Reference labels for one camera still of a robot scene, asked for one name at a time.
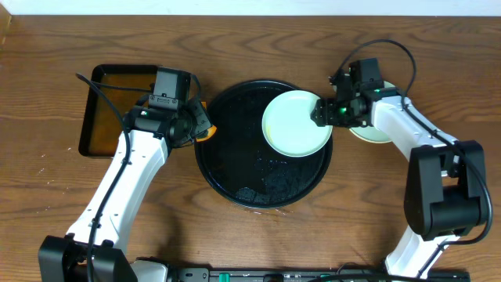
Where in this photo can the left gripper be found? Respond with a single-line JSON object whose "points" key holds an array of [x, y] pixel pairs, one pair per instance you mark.
{"points": [[202, 124]]}

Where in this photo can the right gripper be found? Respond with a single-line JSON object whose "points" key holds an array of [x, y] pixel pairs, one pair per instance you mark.
{"points": [[325, 108]]}

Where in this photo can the orange green sponge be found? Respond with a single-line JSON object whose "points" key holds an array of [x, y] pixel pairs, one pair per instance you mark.
{"points": [[204, 128]]}

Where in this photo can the light blue plate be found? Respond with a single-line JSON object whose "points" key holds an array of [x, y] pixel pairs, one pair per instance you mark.
{"points": [[288, 128], [369, 133]]}

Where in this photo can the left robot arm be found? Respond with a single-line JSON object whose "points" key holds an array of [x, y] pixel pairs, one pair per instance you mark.
{"points": [[95, 245]]}

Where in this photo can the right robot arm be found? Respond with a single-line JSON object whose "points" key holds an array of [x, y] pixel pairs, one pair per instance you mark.
{"points": [[446, 197]]}

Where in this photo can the black rectangular water tray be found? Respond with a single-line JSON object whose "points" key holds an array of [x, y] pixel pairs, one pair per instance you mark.
{"points": [[100, 129]]}

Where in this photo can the round black tray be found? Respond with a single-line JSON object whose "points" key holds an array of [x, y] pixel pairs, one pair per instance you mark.
{"points": [[238, 162]]}

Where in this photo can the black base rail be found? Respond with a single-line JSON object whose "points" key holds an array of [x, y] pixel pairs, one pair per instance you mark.
{"points": [[253, 275]]}

